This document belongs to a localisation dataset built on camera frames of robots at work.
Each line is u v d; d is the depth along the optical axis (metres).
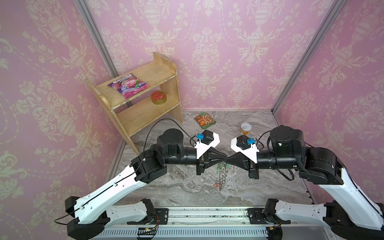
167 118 1.17
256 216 0.73
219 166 0.50
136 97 0.69
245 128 1.03
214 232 0.78
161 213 0.76
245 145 0.39
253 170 0.41
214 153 0.48
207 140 0.40
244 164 0.45
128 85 0.69
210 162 0.44
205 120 1.13
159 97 0.95
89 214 0.37
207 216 0.76
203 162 0.43
